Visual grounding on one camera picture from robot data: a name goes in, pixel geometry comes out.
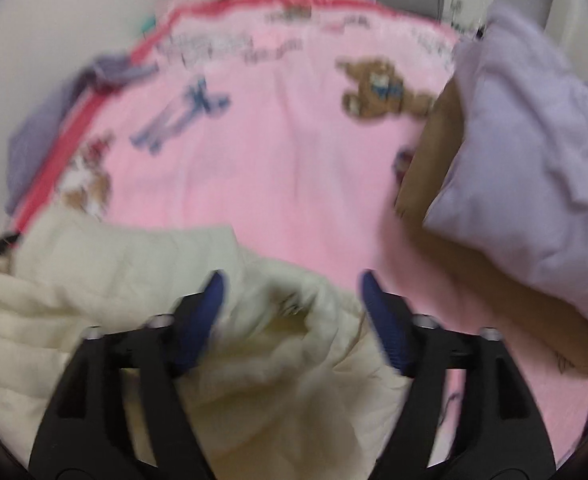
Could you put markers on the small teal object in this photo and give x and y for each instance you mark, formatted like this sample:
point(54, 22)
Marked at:
point(148, 26)

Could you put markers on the cream jacket with checked lining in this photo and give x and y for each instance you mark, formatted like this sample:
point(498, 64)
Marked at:
point(99, 280)

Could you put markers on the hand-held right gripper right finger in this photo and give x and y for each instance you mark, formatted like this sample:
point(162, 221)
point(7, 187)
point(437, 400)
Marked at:
point(386, 320)

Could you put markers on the pink printed blanket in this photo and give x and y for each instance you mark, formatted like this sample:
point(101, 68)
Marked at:
point(284, 160)

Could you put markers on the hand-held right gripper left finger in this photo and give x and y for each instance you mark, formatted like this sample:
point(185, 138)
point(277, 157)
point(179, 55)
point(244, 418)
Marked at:
point(199, 325)

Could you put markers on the lilac garment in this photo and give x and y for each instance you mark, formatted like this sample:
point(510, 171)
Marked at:
point(534, 160)

